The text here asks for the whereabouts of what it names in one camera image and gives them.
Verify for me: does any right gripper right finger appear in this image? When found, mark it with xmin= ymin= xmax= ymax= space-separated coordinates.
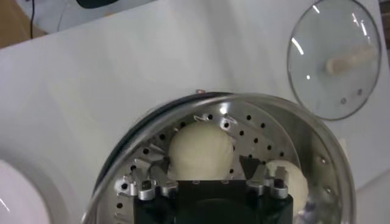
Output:
xmin=239 ymin=155 xmax=289 ymax=200

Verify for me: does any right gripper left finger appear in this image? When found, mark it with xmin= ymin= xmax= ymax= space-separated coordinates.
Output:
xmin=115 ymin=156 xmax=179 ymax=201

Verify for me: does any white steamed baozi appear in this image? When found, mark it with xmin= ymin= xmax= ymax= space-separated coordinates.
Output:
xmin=264 ymin=159 xmax=309 ymax=214
xmin=167 ymin=121 xmax=236 ymax=181

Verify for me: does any glass pot lid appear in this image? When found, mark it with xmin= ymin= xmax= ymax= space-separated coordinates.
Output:
xmin=286 ymin=0 xmax=382 ymax=121

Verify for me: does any perforated steel steamer basket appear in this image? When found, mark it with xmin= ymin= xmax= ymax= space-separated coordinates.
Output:
xmin=80 ymin=91 xmax=357 ymax=224

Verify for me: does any white round plate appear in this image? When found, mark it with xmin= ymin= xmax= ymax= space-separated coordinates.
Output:
xmin=0 ymin=158 xmax=73 ymax=224

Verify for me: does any thin black cable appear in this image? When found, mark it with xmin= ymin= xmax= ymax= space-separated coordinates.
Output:
xmin=29 ymin=0 xmax=36 ymax=40

